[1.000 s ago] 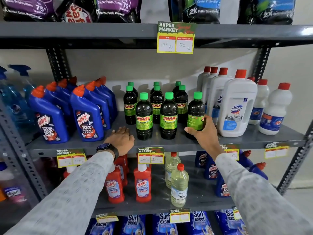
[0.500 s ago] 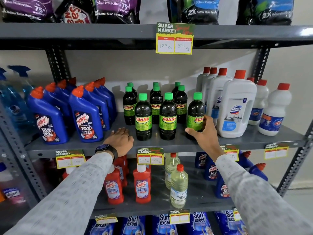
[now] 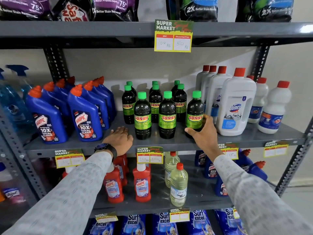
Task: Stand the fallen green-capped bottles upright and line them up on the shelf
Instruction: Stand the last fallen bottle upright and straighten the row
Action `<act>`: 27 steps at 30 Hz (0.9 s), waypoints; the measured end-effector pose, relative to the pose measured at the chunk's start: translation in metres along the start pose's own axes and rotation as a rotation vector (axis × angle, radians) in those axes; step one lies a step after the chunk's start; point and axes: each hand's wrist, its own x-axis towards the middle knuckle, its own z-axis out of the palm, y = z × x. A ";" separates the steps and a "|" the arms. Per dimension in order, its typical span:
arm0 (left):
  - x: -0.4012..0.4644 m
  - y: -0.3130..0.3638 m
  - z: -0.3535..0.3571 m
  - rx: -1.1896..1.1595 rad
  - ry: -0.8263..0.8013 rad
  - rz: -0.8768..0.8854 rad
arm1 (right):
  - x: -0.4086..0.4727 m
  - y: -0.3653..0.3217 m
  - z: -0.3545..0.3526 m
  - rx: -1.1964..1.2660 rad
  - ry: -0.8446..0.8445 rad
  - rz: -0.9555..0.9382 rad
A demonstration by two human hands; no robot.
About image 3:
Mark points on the person's left hand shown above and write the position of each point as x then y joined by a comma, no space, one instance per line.
119,141

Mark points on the person's right hand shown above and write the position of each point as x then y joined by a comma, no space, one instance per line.
207,139

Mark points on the dark green bottle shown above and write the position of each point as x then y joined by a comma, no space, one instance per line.
194,105
167,107
142,107

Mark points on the row of green bottles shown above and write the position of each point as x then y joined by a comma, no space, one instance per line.
128,105

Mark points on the grey metal shelf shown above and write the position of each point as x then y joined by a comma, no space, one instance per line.
97,29

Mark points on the person's left forearm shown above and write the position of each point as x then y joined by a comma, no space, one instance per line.
66,200

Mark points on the person's right forearm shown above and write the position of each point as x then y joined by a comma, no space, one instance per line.
256,200

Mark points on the clear pale bottle red cap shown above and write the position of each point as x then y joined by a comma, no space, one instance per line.
179,188
170,168

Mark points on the small white bottle red cap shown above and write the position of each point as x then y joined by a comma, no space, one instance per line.
274,107
259,100

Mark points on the blue glass cleaner spray bottle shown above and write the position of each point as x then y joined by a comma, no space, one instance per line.
12,107
22,80

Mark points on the orange bottle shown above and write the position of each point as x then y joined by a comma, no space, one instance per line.
1,197

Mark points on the black wristwatch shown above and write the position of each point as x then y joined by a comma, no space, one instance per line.
102,146

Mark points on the small yellow price tag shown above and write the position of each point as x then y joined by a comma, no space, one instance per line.
231,151
149,157
179,216
106,217
275,150
236,213
69,160

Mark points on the group of blue cleaner bottles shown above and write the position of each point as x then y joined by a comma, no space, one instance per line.
44,112
210,168

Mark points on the large white jug red cap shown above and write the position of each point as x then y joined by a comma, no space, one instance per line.
234,95
216,90
199,80
207,81

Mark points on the blue washing powder pouch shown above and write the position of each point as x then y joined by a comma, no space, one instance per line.
228,225
133,226
164,227
200,225
101,228

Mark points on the large yellow green price tag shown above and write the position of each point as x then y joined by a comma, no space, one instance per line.
173,39

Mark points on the grey slotted metal rack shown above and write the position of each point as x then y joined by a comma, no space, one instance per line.
11,150

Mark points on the blue black detergent pouch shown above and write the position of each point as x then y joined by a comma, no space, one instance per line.
265,8
193,8

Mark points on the purple detergent pouch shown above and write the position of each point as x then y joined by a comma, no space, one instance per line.
115,8
24,8

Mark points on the black red detergent pouch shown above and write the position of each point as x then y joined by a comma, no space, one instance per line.
72,12

